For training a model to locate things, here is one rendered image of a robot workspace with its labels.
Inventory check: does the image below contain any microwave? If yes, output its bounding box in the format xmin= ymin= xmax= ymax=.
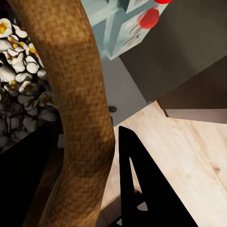
xmin=81 ymin=0 xmax=172 ymax=25

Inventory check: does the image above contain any popcorn bag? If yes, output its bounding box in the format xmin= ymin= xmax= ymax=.
xmin=0 ymin=0 xmax=115 ymax=227

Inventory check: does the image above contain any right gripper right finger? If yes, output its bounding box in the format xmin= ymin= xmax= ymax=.
xmin=118 ymin=126 xmax=198 ymax=227

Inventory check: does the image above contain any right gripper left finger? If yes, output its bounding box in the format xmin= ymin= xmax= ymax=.
xmin=0 ymin=126 xmax=55 ymax=227

